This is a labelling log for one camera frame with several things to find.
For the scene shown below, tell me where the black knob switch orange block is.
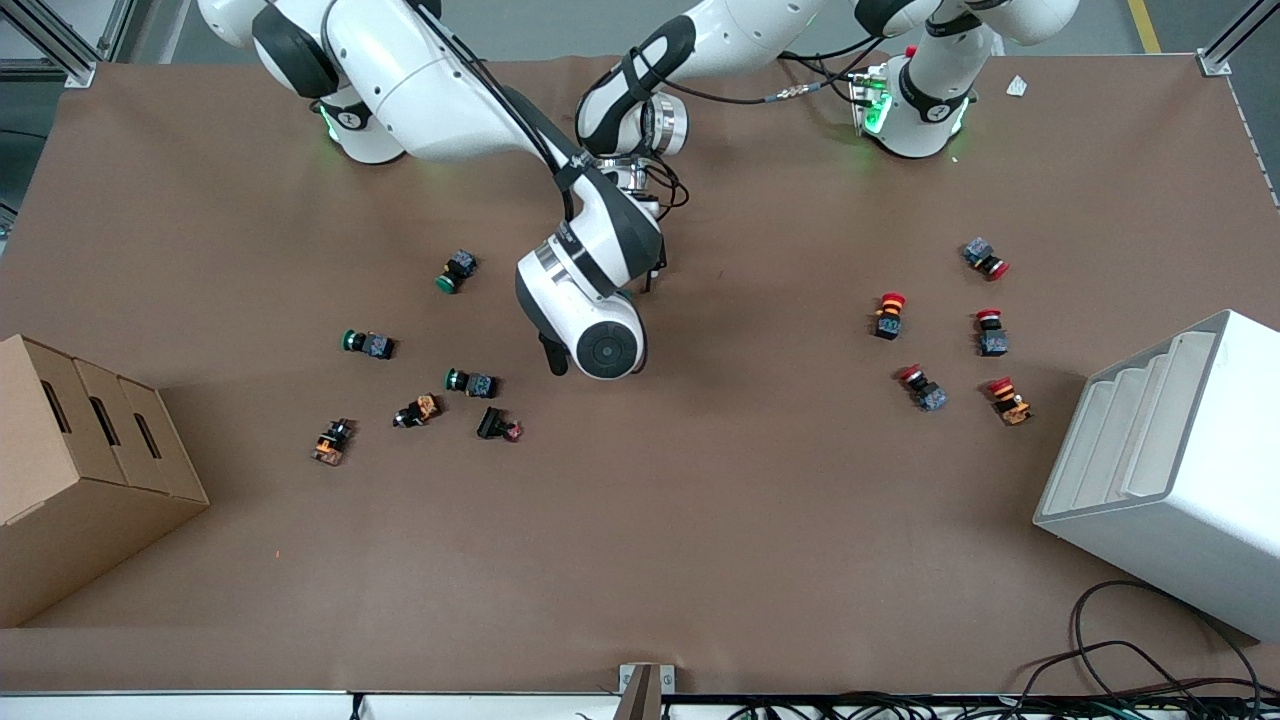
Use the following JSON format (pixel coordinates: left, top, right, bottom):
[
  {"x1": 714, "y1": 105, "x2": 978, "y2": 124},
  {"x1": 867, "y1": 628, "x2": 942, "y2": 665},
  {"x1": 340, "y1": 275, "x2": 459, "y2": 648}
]
[
  {"x1": 311, "y1": 418, "x2": 355, "y2": 467},
  {"x1": 392, "y1": 393, "x2": 443, "y2": 430}
]

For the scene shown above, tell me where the red button orange relay block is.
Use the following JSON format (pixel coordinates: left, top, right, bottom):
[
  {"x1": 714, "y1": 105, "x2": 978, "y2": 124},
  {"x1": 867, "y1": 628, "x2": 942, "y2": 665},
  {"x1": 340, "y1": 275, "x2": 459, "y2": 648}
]
[{"x1": 987, "y1": 377, "x2": 1034, "y2": 427}]

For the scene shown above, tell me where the black cable bundle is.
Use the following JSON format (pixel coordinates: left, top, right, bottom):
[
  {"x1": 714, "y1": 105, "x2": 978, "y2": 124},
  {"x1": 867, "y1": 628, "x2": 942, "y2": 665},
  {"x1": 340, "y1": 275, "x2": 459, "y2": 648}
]
[{"x1": 720, "y1": 688, "x2": 1280, "y2": 720}]

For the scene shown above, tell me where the aluminium frame profile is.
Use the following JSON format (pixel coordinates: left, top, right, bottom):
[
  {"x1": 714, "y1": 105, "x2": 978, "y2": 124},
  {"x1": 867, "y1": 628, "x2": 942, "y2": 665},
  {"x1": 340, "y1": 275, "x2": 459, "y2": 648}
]
[
  {"x1": 1197, "y1": 0, "x2": 1280, "y2": 78},
  {"x1": 0, "y1": 0, "x2": 136, "y2": 89}
]

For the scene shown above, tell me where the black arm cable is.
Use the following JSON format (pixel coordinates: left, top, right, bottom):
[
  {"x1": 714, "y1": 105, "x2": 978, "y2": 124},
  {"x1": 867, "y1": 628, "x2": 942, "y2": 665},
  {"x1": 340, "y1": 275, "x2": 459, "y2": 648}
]
[
  {"x1": 405, "y1": 0, "x2": 586, "y2": 226},
  {"x1": 625, "y1": 60, "x2": 871, "y2": 213}
]

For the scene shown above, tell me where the black arched cable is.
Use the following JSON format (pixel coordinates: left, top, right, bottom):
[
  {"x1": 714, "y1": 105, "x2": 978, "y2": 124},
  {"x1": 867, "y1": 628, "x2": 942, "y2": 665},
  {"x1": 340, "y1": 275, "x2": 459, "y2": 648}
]
[{"x1": 1020, "y1": 640, "x2": 1201, "y2": 701}]

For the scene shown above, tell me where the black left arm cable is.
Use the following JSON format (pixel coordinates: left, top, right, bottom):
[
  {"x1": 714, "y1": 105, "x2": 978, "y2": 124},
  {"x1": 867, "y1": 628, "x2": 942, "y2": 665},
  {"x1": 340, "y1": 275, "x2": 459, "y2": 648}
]
[{"x1": 625, "y1": 60, "x2": 871, "y2": 213}]

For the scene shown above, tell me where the slotted cardboard box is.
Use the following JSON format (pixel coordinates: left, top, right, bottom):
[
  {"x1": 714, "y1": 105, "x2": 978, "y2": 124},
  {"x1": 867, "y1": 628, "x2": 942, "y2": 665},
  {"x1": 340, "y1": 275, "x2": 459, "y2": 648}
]
[{"x1": 0, "y1": 333, "x2": 211, "y2": 629}]

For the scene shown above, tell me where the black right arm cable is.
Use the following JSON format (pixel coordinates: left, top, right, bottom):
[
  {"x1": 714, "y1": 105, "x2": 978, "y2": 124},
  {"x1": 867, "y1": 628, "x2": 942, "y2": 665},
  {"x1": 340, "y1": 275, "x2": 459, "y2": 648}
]
[{"x1": 405, "y1": 0, "x2": 586, "y2": 226}]

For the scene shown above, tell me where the black looped cable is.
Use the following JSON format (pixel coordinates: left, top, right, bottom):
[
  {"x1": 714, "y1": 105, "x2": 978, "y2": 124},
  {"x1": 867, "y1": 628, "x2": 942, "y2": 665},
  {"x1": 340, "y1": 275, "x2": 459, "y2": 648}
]
[{"x1": 1072, "y1": 580, "x2": 1266, "y2": 701}]

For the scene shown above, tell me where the metal bracket with post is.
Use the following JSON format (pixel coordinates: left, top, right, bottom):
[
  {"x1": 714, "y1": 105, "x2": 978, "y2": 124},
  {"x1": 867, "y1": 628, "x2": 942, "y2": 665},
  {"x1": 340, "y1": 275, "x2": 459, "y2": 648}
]
[{"x1": 618, "y1": 662, "x2": 677, "y2": 720}]

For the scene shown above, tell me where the white stepped storage bin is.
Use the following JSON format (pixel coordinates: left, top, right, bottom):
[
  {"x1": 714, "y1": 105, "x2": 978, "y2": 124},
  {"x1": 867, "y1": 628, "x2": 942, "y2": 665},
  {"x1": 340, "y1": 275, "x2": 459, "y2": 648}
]
[{"x1": 1033, "y1": 309, "x2": 1280, "y2": 643}]

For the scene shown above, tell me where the black left base cable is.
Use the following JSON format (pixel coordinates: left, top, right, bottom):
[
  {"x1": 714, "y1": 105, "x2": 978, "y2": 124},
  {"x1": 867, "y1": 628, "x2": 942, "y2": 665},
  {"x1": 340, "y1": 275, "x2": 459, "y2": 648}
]
[{"x1": 778, "y1": 50, "x2": 861, "y2": 81}]

